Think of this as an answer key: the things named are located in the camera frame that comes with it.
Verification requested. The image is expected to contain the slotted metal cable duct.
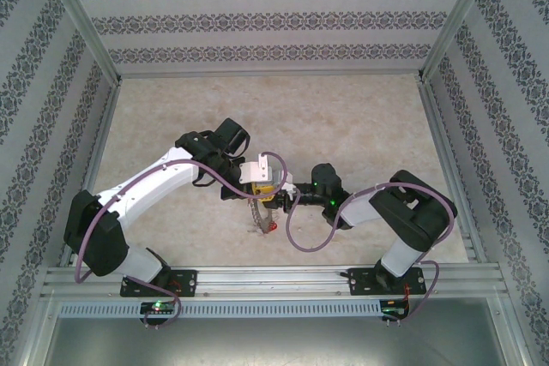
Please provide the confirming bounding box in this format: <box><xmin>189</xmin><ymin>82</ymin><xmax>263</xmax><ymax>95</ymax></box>
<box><xmin>58</xmin><ymin>299</ymin><xmax>383</xmax><ymax>318</ymax></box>

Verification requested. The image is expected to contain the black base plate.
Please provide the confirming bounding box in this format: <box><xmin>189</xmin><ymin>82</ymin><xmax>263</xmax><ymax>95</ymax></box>
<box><xmin>119</xmin><ymin>269</ymin><xmax>198</xmax><ymax>298</ymax></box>
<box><xmin>347</xmin><ymin>267</ymin><xmax>430</xmax><ymax>297</ymax></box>

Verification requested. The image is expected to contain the right controller board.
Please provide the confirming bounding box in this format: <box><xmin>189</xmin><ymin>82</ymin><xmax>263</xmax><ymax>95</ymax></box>
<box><xmin>381</xmin><ymin>299</ymin><xmax>411</xmax><ymax>318</ymax></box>

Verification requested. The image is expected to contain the aluminium mounting rail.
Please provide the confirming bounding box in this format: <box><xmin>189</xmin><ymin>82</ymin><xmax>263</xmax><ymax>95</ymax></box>
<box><xmin>40</xmin><ymin>265</ymin><xmax>511</xmax><ymax>298</ymax></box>

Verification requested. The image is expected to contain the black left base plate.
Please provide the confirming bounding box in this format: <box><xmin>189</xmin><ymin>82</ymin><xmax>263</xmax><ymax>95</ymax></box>
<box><xmin>119</xmin><ymin>269</ymin><xmax>198</xmax><ymax>298</ymax></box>

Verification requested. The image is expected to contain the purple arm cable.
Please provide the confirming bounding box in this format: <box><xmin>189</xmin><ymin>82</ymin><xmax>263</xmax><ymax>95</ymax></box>
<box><xmin>75</xmin><ymin>150</ymin><xmax>287</xmax><ymax>329</ymax></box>
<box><xmin>286</xmin><ymin>183</ymin><xmax>458</xmax><ymax>324</ymax></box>

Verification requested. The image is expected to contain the thin black cable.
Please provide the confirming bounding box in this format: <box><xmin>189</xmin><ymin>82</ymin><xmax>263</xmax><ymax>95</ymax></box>
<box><xmin>191</xmin><ymin>166</ymin><xmax>215</xmax><ymax>187</ymax></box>

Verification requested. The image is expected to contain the metal keyring disc with rings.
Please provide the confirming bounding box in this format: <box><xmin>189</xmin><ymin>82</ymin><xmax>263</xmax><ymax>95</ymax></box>
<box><xmin>247</xmin><ymin>201</ymin><xmax>280</xmax><ymax>237</ymax></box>

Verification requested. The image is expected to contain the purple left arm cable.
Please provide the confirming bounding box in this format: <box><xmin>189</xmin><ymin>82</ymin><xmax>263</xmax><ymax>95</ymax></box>
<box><xmin>75</xmin><ymin>150</ymin><xmax>287</xmax><ymax>329</ymax></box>

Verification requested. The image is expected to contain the controller board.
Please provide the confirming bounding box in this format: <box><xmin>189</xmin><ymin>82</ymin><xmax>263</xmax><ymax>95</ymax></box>
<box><xmin>381</xmin><ymin>299</ymin><xmax>411</xmax><ymax>318</ymax></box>
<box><xmin>140</xmin><ymin>301</ymin><xmax>175</xmax><ymax>315</ymax></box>

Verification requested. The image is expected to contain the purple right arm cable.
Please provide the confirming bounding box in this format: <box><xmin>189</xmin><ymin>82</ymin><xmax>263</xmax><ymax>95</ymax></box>
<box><xmin>286</xmin><ymin>183</ymin><xmax>458</xmax><ymax>324</ymax></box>

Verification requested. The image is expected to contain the aluminium side rail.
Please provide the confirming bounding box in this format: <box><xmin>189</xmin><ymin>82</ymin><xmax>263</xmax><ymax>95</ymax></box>
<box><xmin>59</xmin><ymin>81</ymin><xmax>125</xmax><ymax>268</ymax></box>
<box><xmin>418</xmin><ymin>76</ymin><xmax>490</xmax><ymax>267</ymax></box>

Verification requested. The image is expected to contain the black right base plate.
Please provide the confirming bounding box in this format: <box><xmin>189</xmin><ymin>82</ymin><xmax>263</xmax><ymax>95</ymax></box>
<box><xmin>347</xmin><ymin>267</ymin><xmax>430</xmax><ymax>297</ymax></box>

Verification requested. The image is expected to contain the sheet metal panel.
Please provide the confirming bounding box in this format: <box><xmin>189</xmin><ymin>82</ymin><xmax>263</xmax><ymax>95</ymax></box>
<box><xmin>25</xmin><ymin>316</ymin><xmax>528</xmax><ymax>366</ymax></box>

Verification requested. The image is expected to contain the left controller board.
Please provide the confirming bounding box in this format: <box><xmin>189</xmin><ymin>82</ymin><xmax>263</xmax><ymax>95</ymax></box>
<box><xmin>140</xmin><ymin>301</ymin><xmax>175</xmax><ymax>315</ymax></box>

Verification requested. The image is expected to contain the aluminium frame post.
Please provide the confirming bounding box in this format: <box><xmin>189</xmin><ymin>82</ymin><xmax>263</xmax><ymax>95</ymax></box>
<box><xmin>418</xmin><ymin>0</ymin><xmax>502</xmax><ymax>82</ymax></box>
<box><xmin>36</xmin><ymin>0</ymin><xmax>124</xmax><ymax>84</ymax></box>

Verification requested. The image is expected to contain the aluminium back rail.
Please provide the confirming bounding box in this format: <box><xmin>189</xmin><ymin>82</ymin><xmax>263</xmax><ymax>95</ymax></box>
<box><xmin>116</xmin><ymin>69</ymin><xmax>424</xmax><ymax>80</ymax></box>

